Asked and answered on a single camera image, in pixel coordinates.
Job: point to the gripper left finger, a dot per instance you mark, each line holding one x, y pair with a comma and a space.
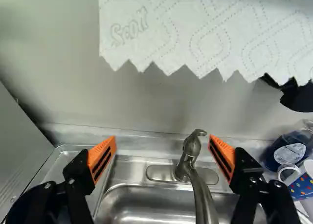
80, 171

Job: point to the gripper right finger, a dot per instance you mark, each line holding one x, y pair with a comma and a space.
247, 171

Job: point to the blue liquid soap bottle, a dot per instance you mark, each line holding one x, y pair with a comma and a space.
286, 150

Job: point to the grey metal tap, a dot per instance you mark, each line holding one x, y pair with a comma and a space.
195, 170

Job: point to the white mug with coloured dots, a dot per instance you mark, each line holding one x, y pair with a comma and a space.
299, 181

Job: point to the stainless steel sink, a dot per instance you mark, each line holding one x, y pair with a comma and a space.
151, 194

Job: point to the steel kitchen counter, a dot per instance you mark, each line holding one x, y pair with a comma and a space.
151, 138

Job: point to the black paper towel dispenser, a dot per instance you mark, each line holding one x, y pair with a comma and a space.
293, 94

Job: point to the white paper towel sheet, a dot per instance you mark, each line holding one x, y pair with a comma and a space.
195, 30

